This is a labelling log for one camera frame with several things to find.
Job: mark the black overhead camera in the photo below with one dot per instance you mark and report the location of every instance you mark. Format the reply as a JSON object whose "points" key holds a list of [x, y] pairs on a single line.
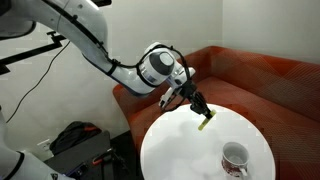
{"points": [[101, 2]]}

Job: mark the black equipment case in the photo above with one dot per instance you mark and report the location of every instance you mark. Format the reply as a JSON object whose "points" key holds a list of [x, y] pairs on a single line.
{"points": [[83, 153]]}

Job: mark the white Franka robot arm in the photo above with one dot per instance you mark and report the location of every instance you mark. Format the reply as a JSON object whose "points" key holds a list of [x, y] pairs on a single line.
{"points": [[83, 23]]}

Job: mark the yellow-green highlighter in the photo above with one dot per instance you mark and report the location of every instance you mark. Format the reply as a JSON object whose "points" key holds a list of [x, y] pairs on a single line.
{"points": [[202, 126]]}

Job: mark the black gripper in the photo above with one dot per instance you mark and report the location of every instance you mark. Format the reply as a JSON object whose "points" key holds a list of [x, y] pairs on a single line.
{"points": [[195, 98]]}

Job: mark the white wall outlet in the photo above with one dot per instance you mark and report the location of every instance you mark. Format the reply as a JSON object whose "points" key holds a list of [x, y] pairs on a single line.
{"points": [[43, 145]]}

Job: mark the orange patterned sofa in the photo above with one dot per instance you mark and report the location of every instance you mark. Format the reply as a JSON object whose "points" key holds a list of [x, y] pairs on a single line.
{"points": [[266, 86]]}

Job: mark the black metal frame bar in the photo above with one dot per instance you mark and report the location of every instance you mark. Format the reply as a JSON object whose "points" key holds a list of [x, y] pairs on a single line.
{"points": [[30, 53]]}

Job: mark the red and white mug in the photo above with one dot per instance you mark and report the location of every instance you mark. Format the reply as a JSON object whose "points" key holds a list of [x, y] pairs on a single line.
{"points": [[230, 166]]}

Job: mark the black bag with orange trim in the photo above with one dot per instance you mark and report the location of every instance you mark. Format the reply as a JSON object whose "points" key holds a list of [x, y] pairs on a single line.
{"points": [[71, 135]]}

